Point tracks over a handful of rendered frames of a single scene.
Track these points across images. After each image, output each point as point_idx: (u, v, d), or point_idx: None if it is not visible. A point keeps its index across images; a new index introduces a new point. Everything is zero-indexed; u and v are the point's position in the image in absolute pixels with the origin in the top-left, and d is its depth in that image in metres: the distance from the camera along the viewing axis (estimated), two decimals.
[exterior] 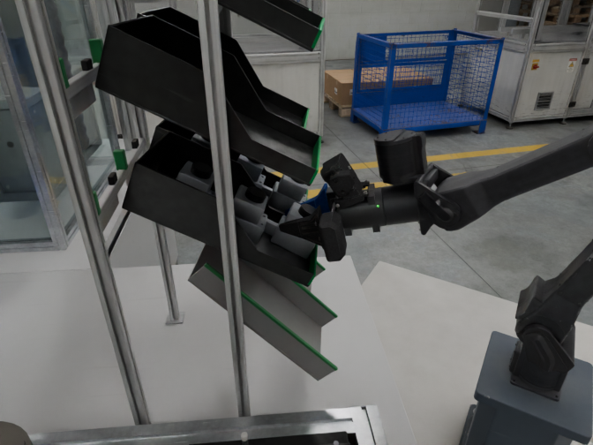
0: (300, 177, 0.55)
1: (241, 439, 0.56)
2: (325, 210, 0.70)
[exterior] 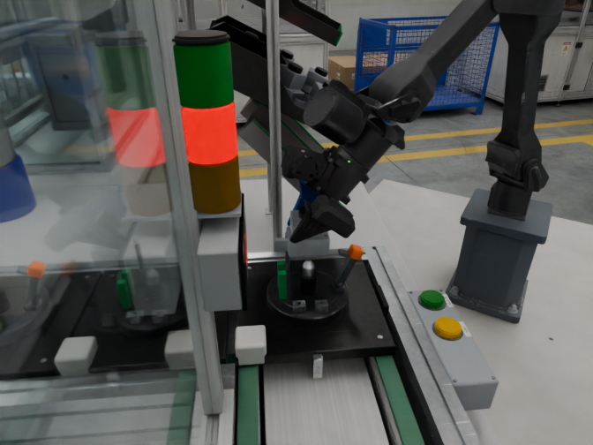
0: (329, 39, 0.75)
1: (285, 235, 0.75)
2: (316, 197, 0.69)
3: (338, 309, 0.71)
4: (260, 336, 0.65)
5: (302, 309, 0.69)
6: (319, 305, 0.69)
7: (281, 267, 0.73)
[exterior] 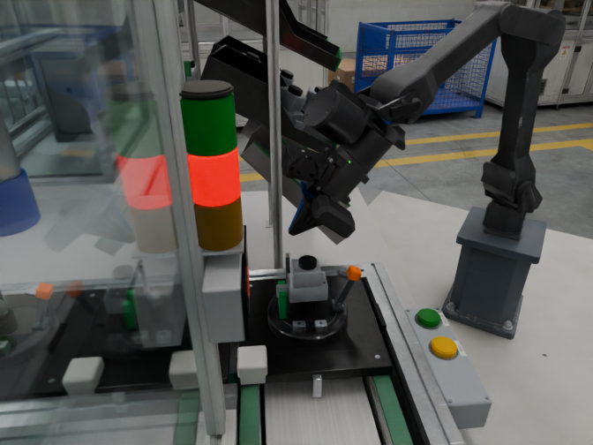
0: (328, 65, 0.77)
1: (285, 255, 0.77)
2: None
3: (337, 328, 0.73)
4: (261, 358, 0.67)
5: (302, 329, 0.72)
6: (319, 325, 0.71)
7: None
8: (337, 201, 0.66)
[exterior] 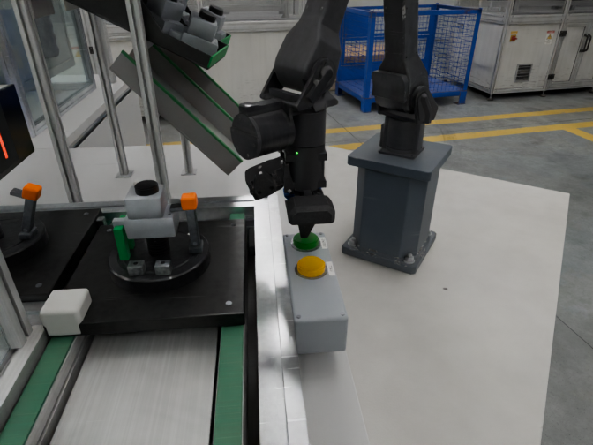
0: None
1: None
2: None
3: (185, 271, 0.59)
4: (75, 301, 0.54)
5: (138, 270, 0.58)
6: (159, 265, 0.57)
7: None
8: (319, 188, 0.64)
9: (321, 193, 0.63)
